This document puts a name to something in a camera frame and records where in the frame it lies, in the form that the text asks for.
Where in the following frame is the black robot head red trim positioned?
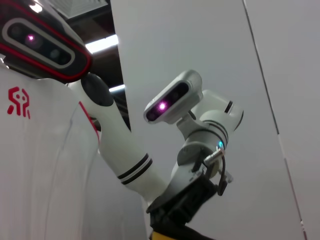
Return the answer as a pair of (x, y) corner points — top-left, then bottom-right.
(0, 0), (93, 85)

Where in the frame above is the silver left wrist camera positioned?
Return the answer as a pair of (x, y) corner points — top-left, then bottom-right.
(143, 69), (203, 125)

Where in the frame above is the white robot torso red logo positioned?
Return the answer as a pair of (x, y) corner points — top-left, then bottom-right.
(0, 57), (151, 240)

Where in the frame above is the yellow towel black trim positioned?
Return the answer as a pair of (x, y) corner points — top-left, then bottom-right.
(149, 222), (208, 240)

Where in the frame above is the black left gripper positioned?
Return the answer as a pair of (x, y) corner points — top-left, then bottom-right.
(146, 175), (217, 228)

